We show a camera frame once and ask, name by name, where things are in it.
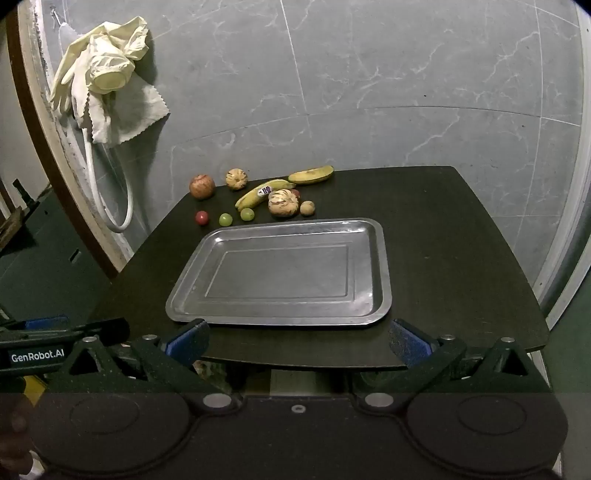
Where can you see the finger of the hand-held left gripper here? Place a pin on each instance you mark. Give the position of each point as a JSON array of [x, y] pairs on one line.
[[46, 322], [108, 331]]

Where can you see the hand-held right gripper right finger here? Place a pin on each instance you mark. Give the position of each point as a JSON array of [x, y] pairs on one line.
[[410, 345]]

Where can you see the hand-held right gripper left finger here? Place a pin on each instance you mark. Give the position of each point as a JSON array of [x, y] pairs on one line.
[[184, 345]]

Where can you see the rectangular metal tray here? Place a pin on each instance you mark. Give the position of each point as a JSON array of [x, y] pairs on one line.
[[281, 272]]

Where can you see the long banana with sticker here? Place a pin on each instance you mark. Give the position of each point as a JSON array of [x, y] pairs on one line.
[[258, 193]]

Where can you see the large striped pepino melon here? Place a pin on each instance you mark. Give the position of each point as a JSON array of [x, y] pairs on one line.
[[284, 203]]

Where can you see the small striped pepino melon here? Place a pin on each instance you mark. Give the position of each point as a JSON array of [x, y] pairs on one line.
[[236, 178]]

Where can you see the short spotted banana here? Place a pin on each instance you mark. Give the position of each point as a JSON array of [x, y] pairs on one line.
[[311, 175]]

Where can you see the green grape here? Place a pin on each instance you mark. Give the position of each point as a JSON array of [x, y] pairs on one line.
[[225, 219], [247, 214]]

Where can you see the red yellow apple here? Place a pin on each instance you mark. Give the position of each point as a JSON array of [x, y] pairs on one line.
[[202, 186]]

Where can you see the small brown round fruit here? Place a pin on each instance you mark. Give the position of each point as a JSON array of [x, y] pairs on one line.
[[308, 208]]

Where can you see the white cloth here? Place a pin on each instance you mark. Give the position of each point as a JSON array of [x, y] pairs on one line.
[[134, 115]]

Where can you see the pale yellow rubber glove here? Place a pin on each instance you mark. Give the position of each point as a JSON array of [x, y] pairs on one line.
[[117, 55], [67, 78]]

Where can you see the wooden door frame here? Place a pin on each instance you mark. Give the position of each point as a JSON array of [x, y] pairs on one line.
[[60, 184]]

